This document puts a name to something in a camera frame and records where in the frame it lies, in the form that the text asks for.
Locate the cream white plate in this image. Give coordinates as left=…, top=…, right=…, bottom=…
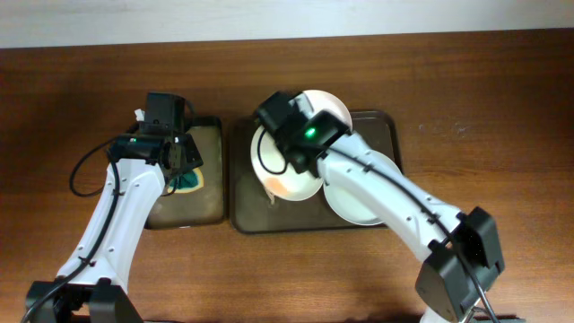
left=250, top=126, right=323, bottom=201

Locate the yellow green sponge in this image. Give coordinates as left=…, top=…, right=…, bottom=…
left=168, top=168, right=204, bottom=194

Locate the large brown serving tray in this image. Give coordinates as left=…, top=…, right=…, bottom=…
left=228, top=110, right=403, bottom=234

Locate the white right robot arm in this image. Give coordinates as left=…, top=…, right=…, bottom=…
left=270, top=111, right=505, bottom=322

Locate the pink plate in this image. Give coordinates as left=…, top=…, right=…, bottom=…
left=302, top=90, right=353, bottom=129

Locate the small black water tray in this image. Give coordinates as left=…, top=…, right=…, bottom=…
left=145, top=117, right=225, bottom=230

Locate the pale green plate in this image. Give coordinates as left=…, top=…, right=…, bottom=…
left=322, top=148, right=404, bottom=226

